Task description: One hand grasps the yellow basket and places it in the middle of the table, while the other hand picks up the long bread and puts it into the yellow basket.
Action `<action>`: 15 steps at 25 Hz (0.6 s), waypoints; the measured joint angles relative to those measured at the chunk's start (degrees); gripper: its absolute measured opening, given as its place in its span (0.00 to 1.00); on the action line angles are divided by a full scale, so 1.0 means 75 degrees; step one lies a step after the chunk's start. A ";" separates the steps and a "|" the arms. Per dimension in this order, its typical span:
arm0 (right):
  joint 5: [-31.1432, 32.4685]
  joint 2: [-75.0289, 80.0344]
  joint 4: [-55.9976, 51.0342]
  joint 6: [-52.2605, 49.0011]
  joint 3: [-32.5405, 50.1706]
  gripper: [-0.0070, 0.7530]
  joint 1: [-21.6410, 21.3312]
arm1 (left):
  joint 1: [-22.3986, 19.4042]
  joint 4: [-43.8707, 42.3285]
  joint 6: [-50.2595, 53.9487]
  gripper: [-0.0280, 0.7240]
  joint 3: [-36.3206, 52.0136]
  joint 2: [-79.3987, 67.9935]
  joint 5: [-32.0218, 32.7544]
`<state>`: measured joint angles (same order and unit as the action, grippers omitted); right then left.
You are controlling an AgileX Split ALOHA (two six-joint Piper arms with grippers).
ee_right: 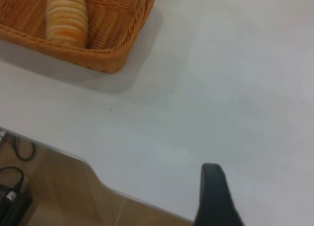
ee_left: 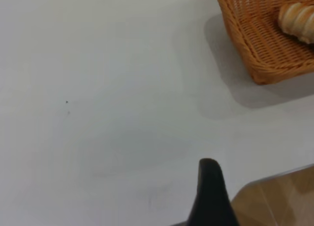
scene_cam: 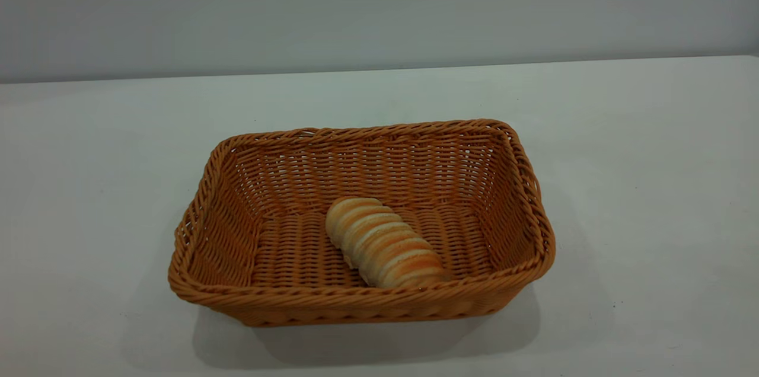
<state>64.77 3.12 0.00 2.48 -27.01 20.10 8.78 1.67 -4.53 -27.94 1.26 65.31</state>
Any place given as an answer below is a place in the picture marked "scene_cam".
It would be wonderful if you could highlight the striped spiral bread roll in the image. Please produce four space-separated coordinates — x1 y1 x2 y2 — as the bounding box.
325 197 454 290

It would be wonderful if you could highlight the orange woven wicker basket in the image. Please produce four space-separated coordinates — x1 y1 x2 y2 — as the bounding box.
168 119 556 328

